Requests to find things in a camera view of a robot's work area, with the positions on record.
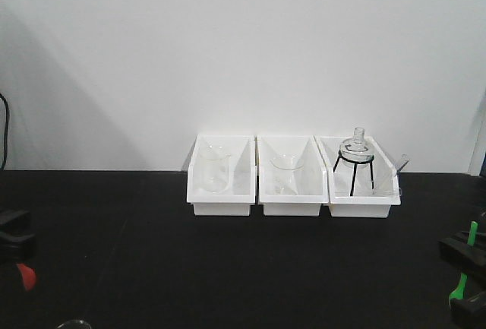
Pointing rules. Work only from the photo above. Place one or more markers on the round glass flask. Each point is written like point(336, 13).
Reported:
point(356, 148)

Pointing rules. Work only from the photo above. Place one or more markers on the clear glass test tube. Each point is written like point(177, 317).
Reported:
point(384, 185)

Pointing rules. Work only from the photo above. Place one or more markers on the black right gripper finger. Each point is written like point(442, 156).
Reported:
point(469, 313)
point(456, 251)

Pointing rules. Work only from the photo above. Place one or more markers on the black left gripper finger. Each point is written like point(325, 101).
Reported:
point(16, 249)
point(14, 219)

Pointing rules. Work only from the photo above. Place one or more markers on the black wire tripod stand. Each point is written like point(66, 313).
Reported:
point(355, 163)

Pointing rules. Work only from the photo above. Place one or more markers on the right white plastic bin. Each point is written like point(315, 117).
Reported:
point(363, 203)

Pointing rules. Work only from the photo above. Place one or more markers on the tall clear glass beaker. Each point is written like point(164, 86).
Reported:
point(215, 168)

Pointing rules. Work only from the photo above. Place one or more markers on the middle white plastic bin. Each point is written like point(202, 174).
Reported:
point(311, 181)

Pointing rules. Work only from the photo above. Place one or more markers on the red plastic spoon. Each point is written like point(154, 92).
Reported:
point(28, 276)

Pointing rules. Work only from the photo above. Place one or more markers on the white plastic bin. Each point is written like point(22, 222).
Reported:
point(240, 194)
point(311, 181)
point(363, 203)

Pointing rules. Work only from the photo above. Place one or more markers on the clear glass container rim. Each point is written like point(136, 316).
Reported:
point(74, 324)

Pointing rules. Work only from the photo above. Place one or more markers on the left white plastic bin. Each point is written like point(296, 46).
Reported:
point(240, 194)

